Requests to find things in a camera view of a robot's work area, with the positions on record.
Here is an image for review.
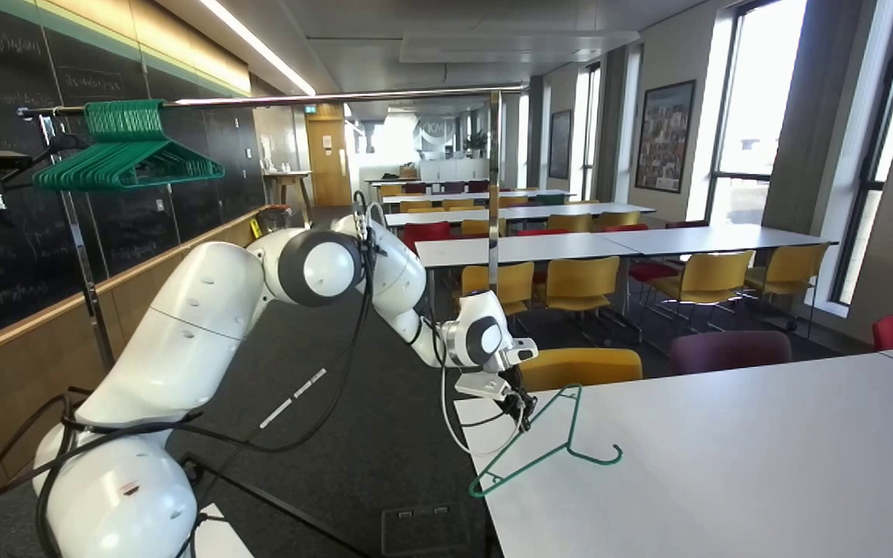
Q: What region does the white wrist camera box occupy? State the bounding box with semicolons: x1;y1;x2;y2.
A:
456;372;510;402

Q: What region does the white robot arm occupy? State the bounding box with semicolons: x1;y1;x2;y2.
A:
34;213;536;558

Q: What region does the near yellow chair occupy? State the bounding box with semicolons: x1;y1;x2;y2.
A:
522;348;642;389

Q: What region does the silver clothes rail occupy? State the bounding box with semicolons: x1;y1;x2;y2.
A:
15;82;530;401

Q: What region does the long white table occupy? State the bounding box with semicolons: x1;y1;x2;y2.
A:
417;225;826;312

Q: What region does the purple chair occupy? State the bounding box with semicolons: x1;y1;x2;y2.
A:
669;330;795;372

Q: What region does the green coat hanger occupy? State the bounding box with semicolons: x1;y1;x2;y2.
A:
467;387;627;498

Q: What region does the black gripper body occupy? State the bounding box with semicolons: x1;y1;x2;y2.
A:
500;387;532;432

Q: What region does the framed wall picture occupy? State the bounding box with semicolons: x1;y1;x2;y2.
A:
634;79;695;193

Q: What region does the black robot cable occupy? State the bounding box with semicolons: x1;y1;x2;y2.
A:
0;188;450;558

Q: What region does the yellow chair under table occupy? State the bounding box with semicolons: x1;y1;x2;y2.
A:
462;262;532;315
654;252;750;306
541;256;619;312
746;244;826;298

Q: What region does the bundle of green hangers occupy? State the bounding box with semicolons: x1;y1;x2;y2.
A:
34;98;224;193

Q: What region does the wooden door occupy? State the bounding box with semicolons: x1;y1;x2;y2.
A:
307;102;351;206

